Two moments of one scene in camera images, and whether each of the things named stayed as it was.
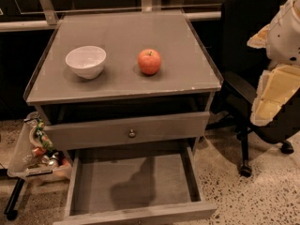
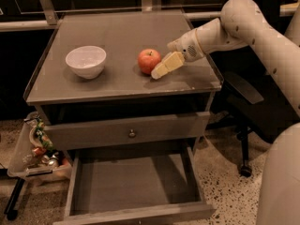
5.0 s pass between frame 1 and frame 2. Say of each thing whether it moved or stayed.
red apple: stayed
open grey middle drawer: stayed
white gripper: moved
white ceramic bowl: stayed
